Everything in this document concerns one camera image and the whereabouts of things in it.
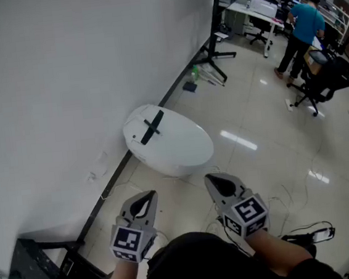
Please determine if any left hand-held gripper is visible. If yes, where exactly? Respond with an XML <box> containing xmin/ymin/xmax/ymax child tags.
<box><xmin>104</xmin><ymin>190</ymin><xmax>165</xmax><ymax>266</ymax></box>

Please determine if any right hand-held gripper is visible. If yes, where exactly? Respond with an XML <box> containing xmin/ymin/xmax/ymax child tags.
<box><xmin>203</xmin><ymin>168</ymin><xmax>272</xmax><ymax>243</ymax></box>

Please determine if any black squeegee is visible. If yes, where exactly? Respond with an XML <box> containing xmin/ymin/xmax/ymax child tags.
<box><xmin>137</xmin><ymin>109</ymin><xmax>168</xmax><ymax>146</ymax></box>

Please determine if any person's right forearm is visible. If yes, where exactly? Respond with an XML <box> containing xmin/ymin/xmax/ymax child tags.
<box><xmin>244</xmin><ymin>222</ymin><xmax>316</xmax><ymax>278</ymax></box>

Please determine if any white toilet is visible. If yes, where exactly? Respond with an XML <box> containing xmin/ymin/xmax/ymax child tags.
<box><xmin>120</xmin><ymin>97</ymin><xmax>218</xmax><ymax>184</ymax></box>

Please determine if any person's black clothing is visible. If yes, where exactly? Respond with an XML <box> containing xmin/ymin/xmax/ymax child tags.
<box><xmin>134</xmin><ymin>217</ymin><xmax>343</xmax><ymax>279</ymax></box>

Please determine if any black power adapter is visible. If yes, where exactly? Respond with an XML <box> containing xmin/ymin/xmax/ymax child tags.
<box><xmin>278</xmin><ymin>219</ymin><xmax>338</xmax><ymax>248</ymax></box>

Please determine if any dark blue box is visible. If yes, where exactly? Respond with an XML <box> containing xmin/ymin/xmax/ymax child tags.
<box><xmin>182</xmin><ymin>81</ymin><xmax>199</xmax><ymax>94</ymax></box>

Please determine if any white tubes bundle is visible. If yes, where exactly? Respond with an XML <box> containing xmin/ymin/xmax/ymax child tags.
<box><xmin>199</xmin><ymin>63</ymin><xmax>226</xmax><ymax>90</ymax></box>

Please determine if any black marble stand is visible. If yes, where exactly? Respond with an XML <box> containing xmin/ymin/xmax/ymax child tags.
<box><xmin>0</xmin><ymin>224</ymin><xmax>116</xmax><ymax>279</ymax></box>

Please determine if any black partition stand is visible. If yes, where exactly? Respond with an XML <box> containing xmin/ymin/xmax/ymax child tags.
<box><xmin>188</xmin><ymin>0</ymin><xmax>240</xmax><ymax>86</ymax></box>

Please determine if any black mesh office chair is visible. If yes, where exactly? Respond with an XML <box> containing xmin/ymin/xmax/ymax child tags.
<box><xmin>282</xmin><ymin>46</ymin><xmax>349</xmax><ymax>121</ymax></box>

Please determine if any cardboard box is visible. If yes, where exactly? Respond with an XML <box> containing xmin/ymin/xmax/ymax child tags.
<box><xmin>302</xmin><ymin>44</ymin><xmax>324</xmax><ymax>68</ymax></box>

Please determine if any black swivel chair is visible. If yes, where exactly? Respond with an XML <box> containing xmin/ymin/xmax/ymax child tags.
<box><xmin>242</xmin><ymin>13</ymin><xmax>274</xmax><ymax>48</ymax></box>

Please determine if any white desk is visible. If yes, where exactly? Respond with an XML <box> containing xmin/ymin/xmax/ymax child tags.
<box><xmin>224</xmin><ymin>0</ymin><xmax>288</xmax><ymax>62</ymax></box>

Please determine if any white printer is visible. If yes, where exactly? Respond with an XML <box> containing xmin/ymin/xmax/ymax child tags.
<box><xmin>248</xmin><ymin>0</ymin><xmax>279</xmax><ymax>20</ymax></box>

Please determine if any white shelf frame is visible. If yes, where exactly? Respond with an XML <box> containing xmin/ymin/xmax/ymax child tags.
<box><xmin>255</xmin><ymin>0</ymin><xmax>349</xmax><ymax>56</ymax></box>

